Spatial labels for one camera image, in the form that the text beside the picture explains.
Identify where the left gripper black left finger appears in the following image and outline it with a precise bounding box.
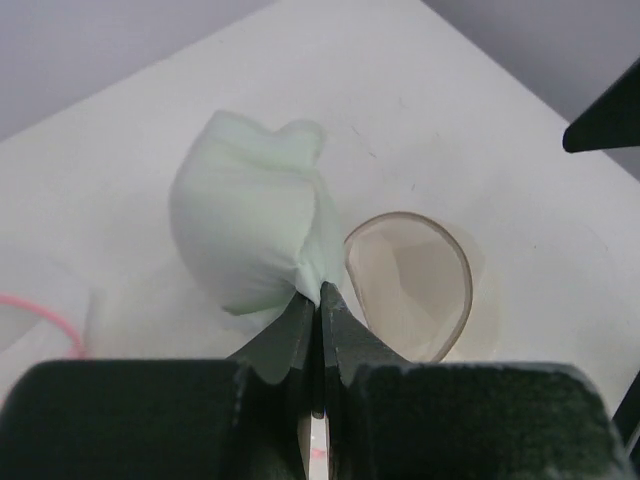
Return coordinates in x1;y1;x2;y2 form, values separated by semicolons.
1;295;315;479

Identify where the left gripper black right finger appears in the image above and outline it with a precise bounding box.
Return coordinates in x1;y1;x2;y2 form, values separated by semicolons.
319;283;633;479

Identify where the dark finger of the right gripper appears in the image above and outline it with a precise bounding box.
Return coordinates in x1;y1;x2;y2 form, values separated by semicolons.
563;60;640;153

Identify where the cream mesh laundry bag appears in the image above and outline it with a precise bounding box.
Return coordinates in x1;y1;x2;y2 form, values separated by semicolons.
342;212;501;362

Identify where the pale green bra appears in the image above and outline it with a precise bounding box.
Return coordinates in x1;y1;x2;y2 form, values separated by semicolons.
169;111;345;316

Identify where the pink-trimmed mesh bag middle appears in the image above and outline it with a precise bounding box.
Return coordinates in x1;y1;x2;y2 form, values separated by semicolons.
1;270;92;361

